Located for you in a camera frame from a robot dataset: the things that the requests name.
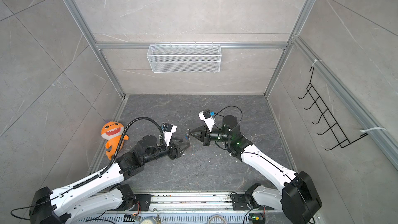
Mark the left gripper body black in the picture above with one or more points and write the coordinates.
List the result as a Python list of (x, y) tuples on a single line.
[(172, 153)]

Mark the aluminium rail frame front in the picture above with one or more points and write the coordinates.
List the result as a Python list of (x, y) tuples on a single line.
[(187, 208)]

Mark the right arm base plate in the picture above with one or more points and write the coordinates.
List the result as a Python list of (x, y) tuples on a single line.
[(242, 202)]

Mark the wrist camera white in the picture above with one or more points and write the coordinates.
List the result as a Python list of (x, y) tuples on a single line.
[(168, 131), (208, 117)]

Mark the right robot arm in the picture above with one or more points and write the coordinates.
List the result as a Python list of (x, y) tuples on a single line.
[(294, 194)]

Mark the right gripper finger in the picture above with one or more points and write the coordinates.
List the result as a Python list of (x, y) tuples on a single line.
[(196, 136), (196, 131)]

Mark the black wire hook rack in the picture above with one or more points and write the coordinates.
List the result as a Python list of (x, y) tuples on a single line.
[(326, 116)]

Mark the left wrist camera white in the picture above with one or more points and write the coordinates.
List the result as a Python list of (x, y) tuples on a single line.
[(168, 131)]

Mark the white wire mesh basket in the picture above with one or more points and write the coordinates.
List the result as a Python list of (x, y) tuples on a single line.
[(184, 58)]

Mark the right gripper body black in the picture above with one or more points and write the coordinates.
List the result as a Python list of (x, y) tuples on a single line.
[(207, 138)]

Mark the orange shark plush toy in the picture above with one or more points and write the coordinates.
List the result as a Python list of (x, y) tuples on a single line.
[(112, 132)]

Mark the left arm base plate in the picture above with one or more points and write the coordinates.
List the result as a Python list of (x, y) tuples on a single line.
[(133, 203)]

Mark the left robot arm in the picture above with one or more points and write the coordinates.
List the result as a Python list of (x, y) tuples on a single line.
[(103, 190)]

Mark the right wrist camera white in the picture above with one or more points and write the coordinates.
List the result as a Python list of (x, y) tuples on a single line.
[(208, 117)]

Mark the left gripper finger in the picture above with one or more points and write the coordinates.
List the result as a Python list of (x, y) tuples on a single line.
[(182, 146), (181, 151)]

